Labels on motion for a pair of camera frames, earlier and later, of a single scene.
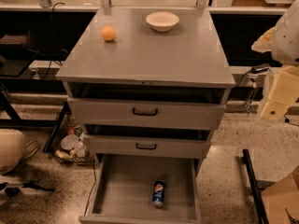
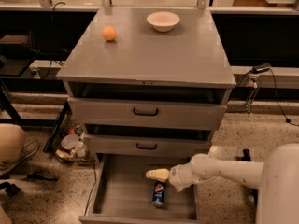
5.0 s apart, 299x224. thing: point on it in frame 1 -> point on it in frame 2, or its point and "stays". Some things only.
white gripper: [287, 42] -> [177, 175]
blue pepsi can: [159, 193] stays
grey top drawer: [142, 112] stays
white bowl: [162, 21] stays
